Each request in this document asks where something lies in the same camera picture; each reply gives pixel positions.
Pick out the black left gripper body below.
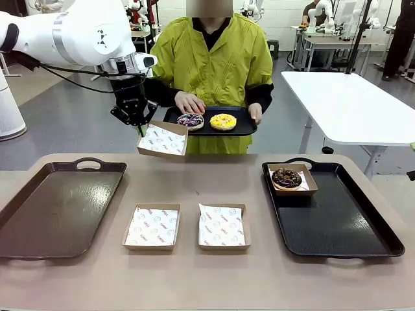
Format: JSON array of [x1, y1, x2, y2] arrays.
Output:
[[109, 73, 147, 124]]

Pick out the purple sprinkled donut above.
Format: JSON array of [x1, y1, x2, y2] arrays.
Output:
[[176, 113, 205, 132]]

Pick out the kraft paper food box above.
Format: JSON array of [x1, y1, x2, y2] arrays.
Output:
[[197, 203, 252, 251], [268, 163, 318, 198], [136, 120, 189, 163], [122, 203, 182, 251]]

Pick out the yellow sprinkled donut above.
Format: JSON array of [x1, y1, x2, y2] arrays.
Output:
[[209, 113, 238, 132]]

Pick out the small black plastic tray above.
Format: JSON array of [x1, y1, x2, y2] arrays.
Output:
[[163, 106, 258, 137]]

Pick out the chocolate glazed donut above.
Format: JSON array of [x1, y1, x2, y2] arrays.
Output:
[[270, 167, 303, 191]]

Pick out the person's right forearm black sleeve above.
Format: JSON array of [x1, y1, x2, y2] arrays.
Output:
[[142, 77, 182, 108]]

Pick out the person's left forearm black sleeve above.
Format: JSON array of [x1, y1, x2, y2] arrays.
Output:
[[248, 82, 275, 114]]

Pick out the large brown serving tray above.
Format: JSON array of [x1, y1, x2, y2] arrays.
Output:
[[0, 157, 128, 260]]

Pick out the large black serving tray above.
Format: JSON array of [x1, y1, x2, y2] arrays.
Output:
[[261, 157, 406, 260]]

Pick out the person's right hand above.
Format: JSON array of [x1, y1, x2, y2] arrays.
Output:
[[174, 90, 207, 115]]

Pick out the person's left hand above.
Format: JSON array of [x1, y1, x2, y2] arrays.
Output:
[[248, 103, 263, 126]]

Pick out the person in yellow-green jacket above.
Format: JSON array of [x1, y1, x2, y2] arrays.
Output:
[[149, 0, 275, 155]]

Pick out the dark green plastic stool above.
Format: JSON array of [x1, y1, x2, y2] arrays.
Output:
[[267, 39, 279, 62]]

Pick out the seated person beside white robot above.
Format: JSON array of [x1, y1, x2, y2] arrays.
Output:
[[303, 0, 325, 27]]

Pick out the wood top table white legs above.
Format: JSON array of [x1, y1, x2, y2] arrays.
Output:
[[291, 25, 386, 73]]

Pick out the large white table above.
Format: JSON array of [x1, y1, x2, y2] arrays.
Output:
[[280, 71, 415, 181]]

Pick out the black stand pole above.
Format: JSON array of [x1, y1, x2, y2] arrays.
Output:
[[345, 0, 374, 75]]

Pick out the standing person in black clothes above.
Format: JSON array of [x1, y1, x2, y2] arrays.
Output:
[[381, 0, 415, 81]]

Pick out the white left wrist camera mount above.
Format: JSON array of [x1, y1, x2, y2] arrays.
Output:
[[137, 54, 159, 69]]

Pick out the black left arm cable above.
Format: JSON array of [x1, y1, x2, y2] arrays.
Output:
[[12, 51, 147, 95]]

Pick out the white cylindrical pedestal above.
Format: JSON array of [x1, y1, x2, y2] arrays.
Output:
[[0, 66, 27, 142]]

